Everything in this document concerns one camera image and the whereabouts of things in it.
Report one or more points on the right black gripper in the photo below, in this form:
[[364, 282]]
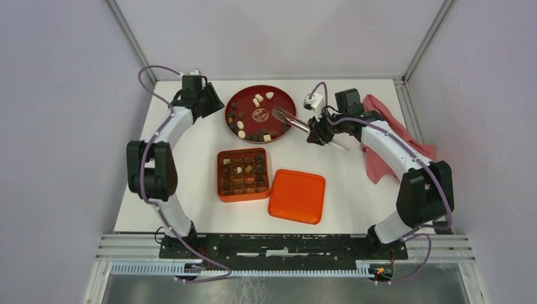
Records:
[[317, 133]]

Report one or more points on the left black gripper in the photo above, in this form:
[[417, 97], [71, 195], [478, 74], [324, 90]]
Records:
[[216, 104]]

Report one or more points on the metal tongs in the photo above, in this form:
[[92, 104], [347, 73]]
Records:
[[285, 117]]

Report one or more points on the orange chocolate box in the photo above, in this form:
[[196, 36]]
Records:
[[233, 187]]

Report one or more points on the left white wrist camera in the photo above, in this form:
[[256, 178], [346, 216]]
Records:
[[193, 74]]

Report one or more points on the round red tray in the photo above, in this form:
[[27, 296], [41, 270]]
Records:
[[259, 124]]

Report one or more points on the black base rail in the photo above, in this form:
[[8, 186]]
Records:
[[266, 252]]

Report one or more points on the pink cloth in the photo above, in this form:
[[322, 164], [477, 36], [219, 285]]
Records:
[[376, 168]]

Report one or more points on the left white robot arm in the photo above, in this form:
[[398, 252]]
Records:
[[151, 170]]

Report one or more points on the orange box lid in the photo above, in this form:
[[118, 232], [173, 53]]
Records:
[[297, 196]]

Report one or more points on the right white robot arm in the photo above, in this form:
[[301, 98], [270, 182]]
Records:
[[425, 197]]

